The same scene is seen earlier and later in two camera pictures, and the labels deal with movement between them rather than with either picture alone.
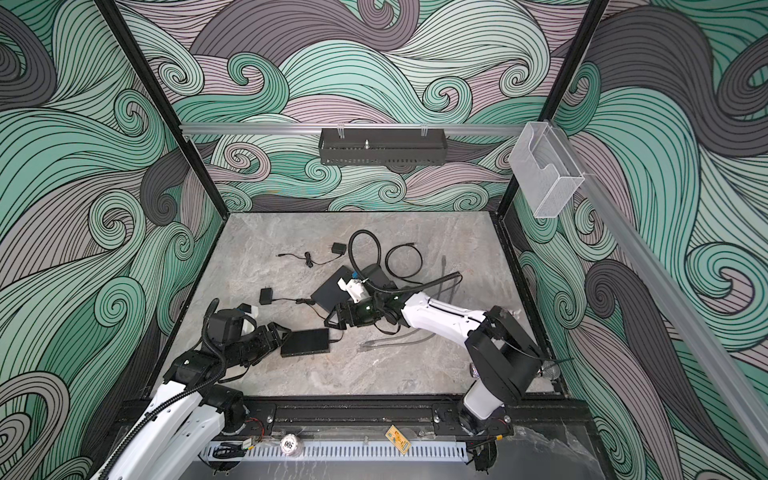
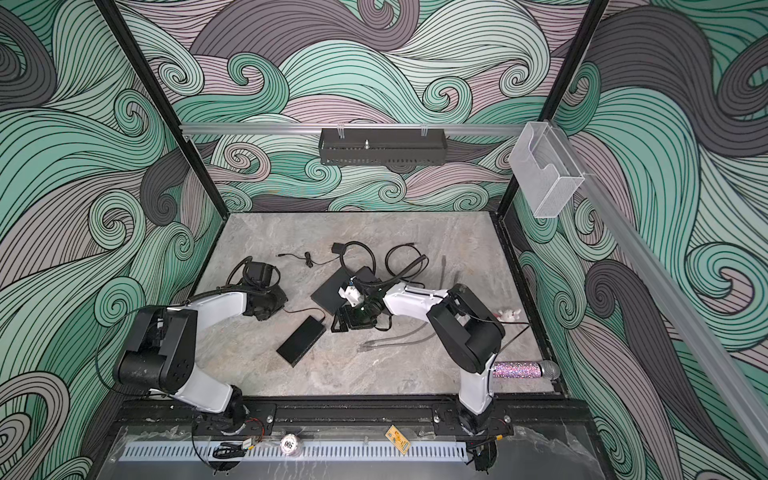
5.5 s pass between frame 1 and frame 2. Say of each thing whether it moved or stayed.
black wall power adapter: stayed
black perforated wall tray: stayed
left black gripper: moved
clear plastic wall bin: stayed
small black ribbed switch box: moved
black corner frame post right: stayed
